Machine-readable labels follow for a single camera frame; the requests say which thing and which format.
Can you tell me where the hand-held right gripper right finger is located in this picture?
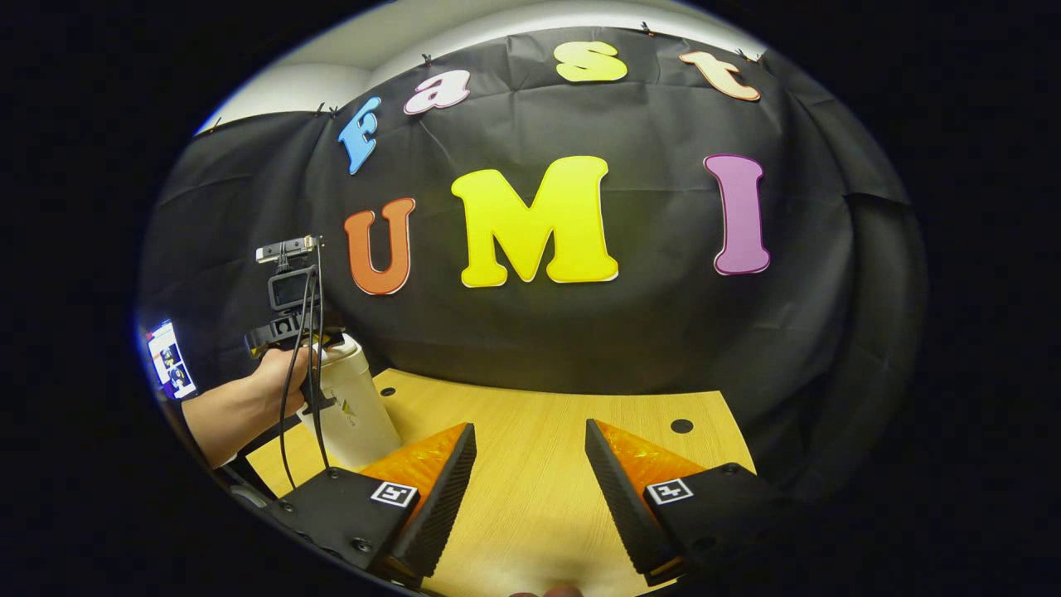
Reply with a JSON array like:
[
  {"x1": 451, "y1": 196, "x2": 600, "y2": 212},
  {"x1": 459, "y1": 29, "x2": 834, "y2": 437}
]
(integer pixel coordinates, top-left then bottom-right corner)
[{"x1": 584, "y1": 419, "x2": 788, "y2": 585}]

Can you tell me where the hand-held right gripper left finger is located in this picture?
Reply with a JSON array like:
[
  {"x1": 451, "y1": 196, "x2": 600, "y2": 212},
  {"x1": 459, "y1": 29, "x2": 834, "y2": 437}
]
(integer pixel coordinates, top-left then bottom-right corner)
[{"x1": 265, "y1": 423, "x2": 477, "y2": 580}]

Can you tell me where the white garbage bin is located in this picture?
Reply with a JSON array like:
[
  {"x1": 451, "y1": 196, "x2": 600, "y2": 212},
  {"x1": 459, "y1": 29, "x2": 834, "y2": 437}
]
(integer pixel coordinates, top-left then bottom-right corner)
[{"x1": 297, "y1": 333, "x2": 404, "y2": 471}]

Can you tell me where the wooden desktop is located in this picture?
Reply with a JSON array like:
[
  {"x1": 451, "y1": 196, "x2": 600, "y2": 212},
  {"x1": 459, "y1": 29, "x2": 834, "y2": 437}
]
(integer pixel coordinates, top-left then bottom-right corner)
[{"x1": 246, "y1": 368, "x2": 757, "y2": 597}]

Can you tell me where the computer monitor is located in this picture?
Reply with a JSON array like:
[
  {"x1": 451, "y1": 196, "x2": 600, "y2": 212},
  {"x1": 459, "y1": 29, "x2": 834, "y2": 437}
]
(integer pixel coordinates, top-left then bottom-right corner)
[{"x1": 145, "y1": 319, "x2": 199, "y2": 401}]

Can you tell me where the black backdrop cloth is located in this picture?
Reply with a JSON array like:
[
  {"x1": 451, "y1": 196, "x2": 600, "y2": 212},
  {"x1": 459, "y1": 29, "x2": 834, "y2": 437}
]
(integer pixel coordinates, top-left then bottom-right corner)
[{"x1": 137, "y1": 25, "x2": 928, "y2": 515}]

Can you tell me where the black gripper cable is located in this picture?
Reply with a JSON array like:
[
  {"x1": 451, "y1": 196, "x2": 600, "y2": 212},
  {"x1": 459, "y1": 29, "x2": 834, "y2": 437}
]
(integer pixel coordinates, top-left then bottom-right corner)
[{"x1": 279, "y1": 240, "x2": 334, "y2": 490}]

